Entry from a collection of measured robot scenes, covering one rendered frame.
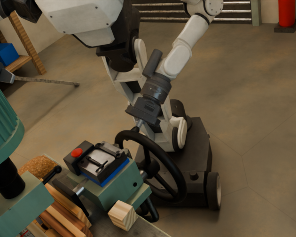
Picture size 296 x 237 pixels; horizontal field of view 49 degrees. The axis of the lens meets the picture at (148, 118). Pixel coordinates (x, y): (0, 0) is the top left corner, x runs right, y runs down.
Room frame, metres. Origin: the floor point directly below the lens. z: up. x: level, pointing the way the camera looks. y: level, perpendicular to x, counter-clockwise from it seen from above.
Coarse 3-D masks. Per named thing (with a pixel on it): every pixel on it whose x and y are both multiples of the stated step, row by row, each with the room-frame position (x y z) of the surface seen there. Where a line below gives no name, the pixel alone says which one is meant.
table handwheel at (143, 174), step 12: (120, 132) 0.79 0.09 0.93; (132, 132) 0.75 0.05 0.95; (120, 144) 0.82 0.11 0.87; (144, 144) 0.70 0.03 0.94; (156, 144) 0.68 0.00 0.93; (156, 156) 0.66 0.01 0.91; (168, 156) 0.65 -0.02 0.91; (144, 168) 0.71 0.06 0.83; (156, 168) 0.72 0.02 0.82; (168, 168) 0.64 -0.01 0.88; (144, 180) 0.70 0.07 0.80; (180, 180) 0.62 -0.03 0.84; (156, 192) 0.73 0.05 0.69; (180, 192) 0.62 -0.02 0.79
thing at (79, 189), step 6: (54, 180) 0.61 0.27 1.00; (84, 180) 0.61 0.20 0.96; (54, 186) 0.61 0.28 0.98; (60, 186) 0.59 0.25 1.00; (66, 186) 0.58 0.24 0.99; (78, 186) 0.60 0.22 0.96; (60, 192) 0.59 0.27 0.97; (66, 192) 0.56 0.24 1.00; (72, 192) 0.55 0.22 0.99; (78, 192) 0.59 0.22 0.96; (72, 198) 0.54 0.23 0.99; (78, 198) 0.55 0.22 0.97; (78, 204) 0.54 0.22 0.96; (84, 210) 0.55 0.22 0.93
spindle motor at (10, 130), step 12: (0, 96) 0.55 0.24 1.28; (0, 108) 0.52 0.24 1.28; (12, 108) 0.57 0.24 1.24; (0, 120) 0.50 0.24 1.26; (12, 120) 0.53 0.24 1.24; (0, 132) 0.49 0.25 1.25; (12, 132) 0.51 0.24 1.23; (0, 144) 0.48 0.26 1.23; (12, 144) 0.49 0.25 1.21; (0, 156) 0.47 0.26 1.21
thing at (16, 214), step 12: (24, 180) 0.56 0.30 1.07; (36, 180) 0.55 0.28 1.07; (24, 192) 0.52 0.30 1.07; (36, 192) 0.52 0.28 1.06; (48, 192) 0.54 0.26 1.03; (0, 204) 0.51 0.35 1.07; (12, 204) 0.50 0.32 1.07; (24, 204) 0.51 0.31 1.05; (36, 204) 0.52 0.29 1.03; (48, 204) 0.53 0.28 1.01; (0, 216) 0.48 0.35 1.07; (12, 216) 0.49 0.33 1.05; (24, 216) 0.50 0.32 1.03; (36, 216) 0.51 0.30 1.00; (0, 228) 0.47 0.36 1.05; (12, 228) 0.48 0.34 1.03; (24, 228) 0.49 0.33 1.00
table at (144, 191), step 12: (48, 156) 0.84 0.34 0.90; (60, 180) 0.71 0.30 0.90; (144, 192) 0.60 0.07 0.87; (84, 204) 0.59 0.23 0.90; (132, 204) 0.57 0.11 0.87; (96, 216) 0.54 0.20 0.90; (108, 216) 0.53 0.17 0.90; (96, 228) 0.51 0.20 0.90; (108, 228) 0.50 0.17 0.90; (120, 228) 0.48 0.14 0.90; (132, 228) 0.47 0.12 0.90; (144, 228) 0.46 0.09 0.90; (156, 228) 0.45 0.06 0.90
